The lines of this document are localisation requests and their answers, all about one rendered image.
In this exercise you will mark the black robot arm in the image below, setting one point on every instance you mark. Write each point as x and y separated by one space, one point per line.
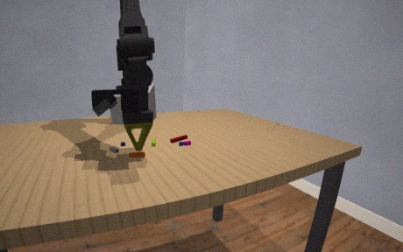
137 75

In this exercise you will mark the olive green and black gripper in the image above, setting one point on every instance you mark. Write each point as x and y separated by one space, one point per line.
144 118

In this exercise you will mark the red rod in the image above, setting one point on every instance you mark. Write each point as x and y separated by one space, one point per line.
179 138

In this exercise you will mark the grey rectangular bar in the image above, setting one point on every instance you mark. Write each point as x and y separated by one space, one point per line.
114 149

